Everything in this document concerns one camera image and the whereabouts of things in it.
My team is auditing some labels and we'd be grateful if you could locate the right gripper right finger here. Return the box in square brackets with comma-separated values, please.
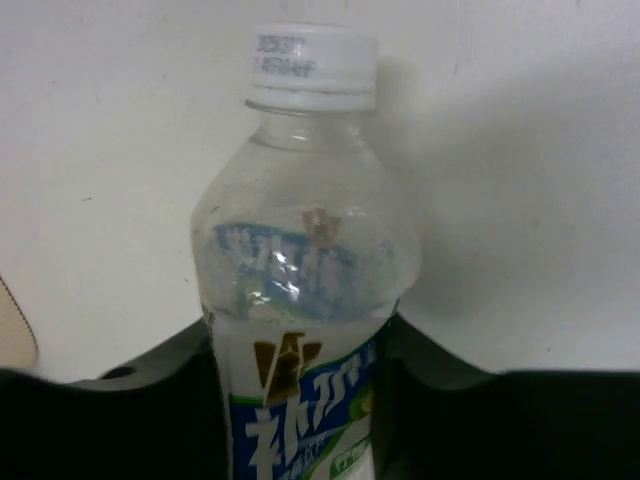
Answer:
[372, 316, 639, 479]

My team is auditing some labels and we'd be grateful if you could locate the beige bin with grey rim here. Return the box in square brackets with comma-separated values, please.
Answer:
[0, 279, 38, 368]

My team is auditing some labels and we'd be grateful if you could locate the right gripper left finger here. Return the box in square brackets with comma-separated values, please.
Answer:
[1, 320, 228, 479]

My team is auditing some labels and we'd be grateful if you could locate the crushed clear water bottle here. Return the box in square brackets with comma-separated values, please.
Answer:
[191, 23, 421, 479]

